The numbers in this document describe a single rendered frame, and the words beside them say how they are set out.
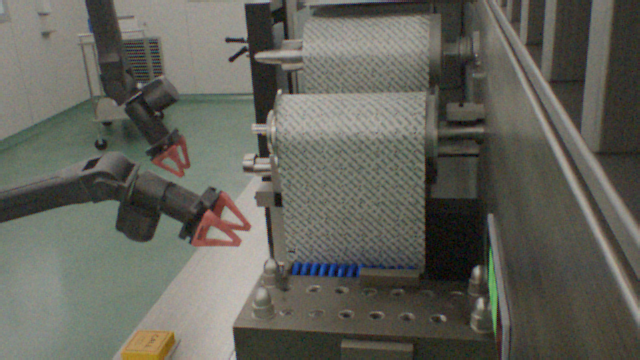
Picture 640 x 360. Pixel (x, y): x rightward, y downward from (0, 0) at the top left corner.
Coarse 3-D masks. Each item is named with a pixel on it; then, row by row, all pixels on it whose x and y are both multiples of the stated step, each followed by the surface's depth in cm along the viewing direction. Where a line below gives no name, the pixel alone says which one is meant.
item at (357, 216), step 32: (288, 192) 108; (320, 192) 107; (352, 192) 106; (384, 192) 105; (416, 192) 104; (288, 224) 110; (320, 224) 109; (352, 224) 108; (384, 224) 107; (416, 224) 106; (288, 256) 113; (320, 256) 112; (352, 256) 110; (384, 256) 109; (416, 256) 108
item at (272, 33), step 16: (256, 0) 137; (272, 0) 136; (256, 16) 132; (272, 16) 146; (256, 32) 133; (272, 32) 134; (256, 48) 134; (272, 48) 134; (256, 64) 136; (256, 80) 137; (272, 80) 136; (288, 80) 150; (256, 96) 138; (272, 96) 138; (256, 112) 140; (272, 240) 150
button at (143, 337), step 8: (136, 336) 114; (144, 336) 114; (152, 336) 114; (160, 336) 114; (168, 336) 114; (128, 344) 112; (136, 344) 112; (144, 344) 112; (152, 344) 112; (160, 344) 111; (168, 344) 113; (128, 352) 110; (136, 352) 110; (144, 352) 110; (152, 352) 109; (160, 352) 110; (168, 352) 113
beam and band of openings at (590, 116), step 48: (528, 0) 57; (576, 0) 42; (624, 0) 28; (528, 48) 56; (576, 48) 43; (624, 48) 28; (576, 96) 40; (624, 96) 29; (576, 144) 33; (624, 144) 30; (624, 192) 26; (624, 240) 24
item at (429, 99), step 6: (426, 96) 104; (432, 96) 104; (426, 102) 103; (432, 102) 102; (426, 108) 102; (432, 108) 102; (426, 114) 101; (432, 114) 101; (426, 120) 101; (432, 120) 101; (426, 126) 101; (432, 126) 101; (426, 132) 101; (432, 132) 101; (426, 138) 101; (432, 138) 101; (426, 144) 101; (432, 144) 101; (426, 150) 102; (432, 150) 102; (426, 156) 103; (432, 156) 103; (426, 162) 104; (432, 162) 104
